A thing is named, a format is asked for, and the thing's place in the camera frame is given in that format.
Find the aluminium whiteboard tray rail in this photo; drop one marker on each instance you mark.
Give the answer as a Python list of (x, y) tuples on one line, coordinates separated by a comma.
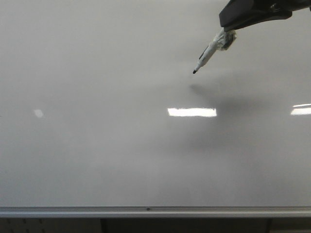
[(156, 212)]

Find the white whiteboard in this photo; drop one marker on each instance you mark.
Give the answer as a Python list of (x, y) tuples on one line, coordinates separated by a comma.
[(99, 106)]

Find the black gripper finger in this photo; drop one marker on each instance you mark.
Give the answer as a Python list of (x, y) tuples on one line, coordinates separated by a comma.
[(239, 14)]

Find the black and white marker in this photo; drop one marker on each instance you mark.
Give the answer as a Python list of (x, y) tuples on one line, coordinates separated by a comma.
[(221, 42)]

